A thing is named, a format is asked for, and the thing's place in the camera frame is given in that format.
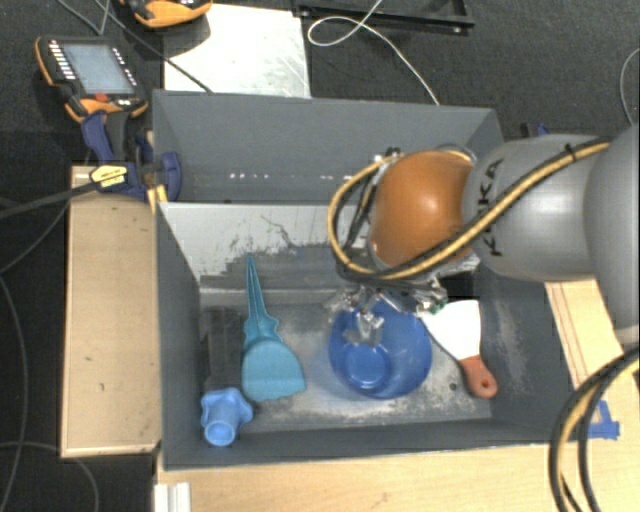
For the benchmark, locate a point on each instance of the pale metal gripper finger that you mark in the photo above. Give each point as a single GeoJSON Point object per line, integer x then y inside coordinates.
{"type": "Point", "coordinates": [354, 334]}
{"type": "Point", "coordinates": [372, 327]}

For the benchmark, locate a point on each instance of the blue plastic bowl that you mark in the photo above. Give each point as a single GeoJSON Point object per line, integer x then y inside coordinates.
{"type": "Point", "coordinates": [385, 365]}

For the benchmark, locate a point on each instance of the blue plastic cup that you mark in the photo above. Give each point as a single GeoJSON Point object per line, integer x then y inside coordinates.
{"type": "Point", "coordinates": [222, 415]}

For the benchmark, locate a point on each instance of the grey metal bin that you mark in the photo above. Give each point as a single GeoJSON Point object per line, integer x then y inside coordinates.
{"type": "Point", "coordinates": [280, 150]}

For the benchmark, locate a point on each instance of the pale wood board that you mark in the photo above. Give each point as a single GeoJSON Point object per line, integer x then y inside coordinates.
{"type": "Point", "coordinates": [112, 325]}

